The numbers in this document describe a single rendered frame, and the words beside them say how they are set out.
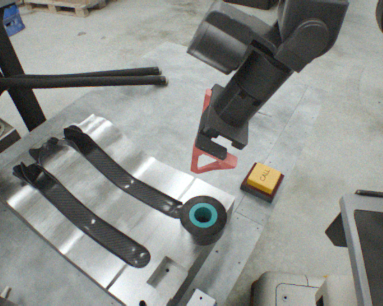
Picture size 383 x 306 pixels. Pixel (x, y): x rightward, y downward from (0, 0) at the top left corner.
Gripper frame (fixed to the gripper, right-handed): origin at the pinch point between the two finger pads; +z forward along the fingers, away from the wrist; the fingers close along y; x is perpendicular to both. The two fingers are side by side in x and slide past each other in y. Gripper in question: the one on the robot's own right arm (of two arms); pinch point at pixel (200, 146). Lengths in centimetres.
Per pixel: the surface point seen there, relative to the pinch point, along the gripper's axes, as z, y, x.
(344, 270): 56, -23, 109
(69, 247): 19.2, 16.9, -12.8
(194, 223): 6.1, 10.4, 3.8
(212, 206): 5.0, 6.7, 6.2
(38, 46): 188, -224, -149
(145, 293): 11.7, 21.7, 0.4
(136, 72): 27, -47, -18
